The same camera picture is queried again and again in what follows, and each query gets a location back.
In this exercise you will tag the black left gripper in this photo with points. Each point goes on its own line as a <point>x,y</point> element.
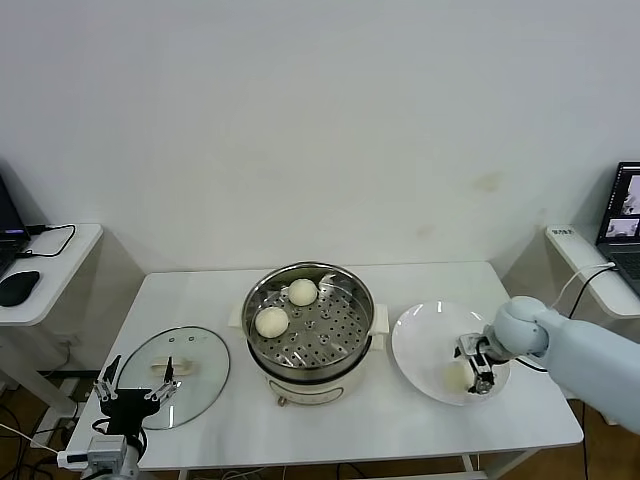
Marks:
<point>127,407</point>

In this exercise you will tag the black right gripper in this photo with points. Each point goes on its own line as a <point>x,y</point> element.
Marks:
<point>492,351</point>

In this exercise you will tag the white steamed baozi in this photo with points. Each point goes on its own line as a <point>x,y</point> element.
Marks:
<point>302,292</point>
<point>452,376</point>
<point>271,322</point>

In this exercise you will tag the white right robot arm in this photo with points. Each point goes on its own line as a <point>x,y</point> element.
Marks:
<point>575,350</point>

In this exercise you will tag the perforated steel steamer basket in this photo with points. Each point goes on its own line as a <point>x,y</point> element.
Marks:
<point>330,320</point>

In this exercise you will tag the white round plate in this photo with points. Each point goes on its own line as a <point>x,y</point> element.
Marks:
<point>425,340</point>

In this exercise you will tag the white side desk with mouse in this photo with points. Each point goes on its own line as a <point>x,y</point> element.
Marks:
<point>75,270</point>

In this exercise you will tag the black computer mouse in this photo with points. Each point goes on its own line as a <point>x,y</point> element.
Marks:
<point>19,287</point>

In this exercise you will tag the white side desk with label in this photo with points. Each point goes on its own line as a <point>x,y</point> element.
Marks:
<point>575,250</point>

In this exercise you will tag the small white printed label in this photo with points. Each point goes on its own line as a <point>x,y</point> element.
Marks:
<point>562,231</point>

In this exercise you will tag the black laptop with dark screen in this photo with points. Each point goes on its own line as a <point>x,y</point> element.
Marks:
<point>7,215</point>

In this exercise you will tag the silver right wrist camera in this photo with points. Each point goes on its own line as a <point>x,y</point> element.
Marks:
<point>467,342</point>

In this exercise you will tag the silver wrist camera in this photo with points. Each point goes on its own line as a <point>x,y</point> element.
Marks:
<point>95,447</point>
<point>467,342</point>

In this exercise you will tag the white wall socket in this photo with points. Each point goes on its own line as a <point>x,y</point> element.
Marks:
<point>69,342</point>

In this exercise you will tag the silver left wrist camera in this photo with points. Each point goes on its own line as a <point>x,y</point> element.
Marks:
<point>95,447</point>

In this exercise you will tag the grey laptop showing camera windows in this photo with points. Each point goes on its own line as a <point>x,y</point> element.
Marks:
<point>625,210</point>

